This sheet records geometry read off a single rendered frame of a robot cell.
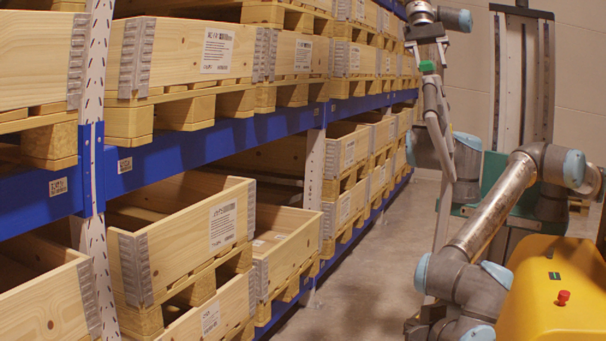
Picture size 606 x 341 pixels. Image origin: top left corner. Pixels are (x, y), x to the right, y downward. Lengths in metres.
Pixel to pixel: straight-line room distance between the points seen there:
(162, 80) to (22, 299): 0.74
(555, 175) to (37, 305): 1.39
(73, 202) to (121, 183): 0.23
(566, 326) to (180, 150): 1.24
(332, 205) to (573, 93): 4.67
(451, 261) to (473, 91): 5.88
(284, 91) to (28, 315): 1.73
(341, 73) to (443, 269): 2.07
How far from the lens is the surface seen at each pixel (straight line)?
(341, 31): 3.07
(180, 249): 1.59
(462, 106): 6.95
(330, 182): 3.12
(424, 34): 1.60
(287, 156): 3.17
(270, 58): 2.09
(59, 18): 1.06
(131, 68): 1.32
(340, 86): 3.06
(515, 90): 2.37
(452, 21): 1.78
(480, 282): 1.07
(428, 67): 1.38
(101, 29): 1.28
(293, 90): 2.40
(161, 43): 1.40
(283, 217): 3.00
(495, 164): 2.33
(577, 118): 7.10
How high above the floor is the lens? 1.40
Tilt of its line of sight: 12 degrees down
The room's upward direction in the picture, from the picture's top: 4 degrees clockwise
